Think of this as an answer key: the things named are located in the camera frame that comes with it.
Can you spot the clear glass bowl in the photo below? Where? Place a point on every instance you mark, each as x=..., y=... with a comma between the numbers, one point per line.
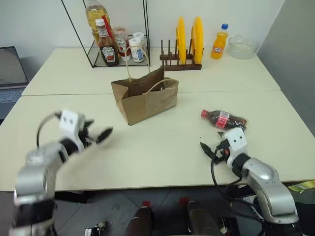
x=242, y=49

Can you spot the brown paper bag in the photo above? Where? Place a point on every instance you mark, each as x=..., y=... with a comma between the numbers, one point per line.
x=147, y=105

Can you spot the yellow green packet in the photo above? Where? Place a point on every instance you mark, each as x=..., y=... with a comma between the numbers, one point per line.
x=304, y=186

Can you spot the cola bottle red label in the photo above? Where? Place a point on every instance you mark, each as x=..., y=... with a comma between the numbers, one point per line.
x=222, y=120

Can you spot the Heinz ketchup glass bottle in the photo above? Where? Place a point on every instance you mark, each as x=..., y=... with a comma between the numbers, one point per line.
x=108, y=52

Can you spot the cooking oil bottle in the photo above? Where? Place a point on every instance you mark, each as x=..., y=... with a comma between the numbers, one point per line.
x=94, y=12

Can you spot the dark wooden plate rack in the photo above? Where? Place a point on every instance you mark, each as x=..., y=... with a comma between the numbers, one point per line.
x=182, y=67

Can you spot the yellow plate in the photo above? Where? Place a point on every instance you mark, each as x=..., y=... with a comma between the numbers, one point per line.
x=198, y=39
x=181, y=39

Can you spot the orange soda bottle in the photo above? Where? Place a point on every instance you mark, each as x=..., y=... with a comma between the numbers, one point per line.
x=219, y=46

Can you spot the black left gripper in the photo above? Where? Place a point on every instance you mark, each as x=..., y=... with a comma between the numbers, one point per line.
x=86, y=137

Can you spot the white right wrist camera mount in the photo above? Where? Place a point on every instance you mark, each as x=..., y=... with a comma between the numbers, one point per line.
x=236, y=140

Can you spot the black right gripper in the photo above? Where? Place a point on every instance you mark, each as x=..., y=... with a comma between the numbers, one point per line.
x=222, y=150

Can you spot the red ketchup squeeze bottle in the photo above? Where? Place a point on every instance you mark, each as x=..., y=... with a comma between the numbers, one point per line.
x=121, y=46

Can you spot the dark rounded shape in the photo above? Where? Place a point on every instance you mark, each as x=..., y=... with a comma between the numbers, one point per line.
x=201, y=218
x=140, y=221

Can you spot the grey laptop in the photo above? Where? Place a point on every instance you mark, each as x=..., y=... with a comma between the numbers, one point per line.
x=9, y=66

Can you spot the small black box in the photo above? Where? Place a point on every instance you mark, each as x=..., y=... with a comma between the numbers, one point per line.
x=91, y=231

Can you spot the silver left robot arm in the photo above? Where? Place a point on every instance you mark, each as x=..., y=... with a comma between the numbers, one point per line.
x=37, y=167

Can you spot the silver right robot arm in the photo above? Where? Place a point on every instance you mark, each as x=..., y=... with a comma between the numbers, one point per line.
x=265, y=177

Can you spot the red floor marker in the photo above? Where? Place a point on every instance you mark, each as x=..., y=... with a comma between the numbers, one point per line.
x=146, y=203
x=183, y=200

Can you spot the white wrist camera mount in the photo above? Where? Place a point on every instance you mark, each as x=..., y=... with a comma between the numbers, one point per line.
x=236, y=140
x=69, y=123

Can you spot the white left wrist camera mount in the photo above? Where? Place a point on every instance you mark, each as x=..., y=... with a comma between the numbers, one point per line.
x=69, y=123

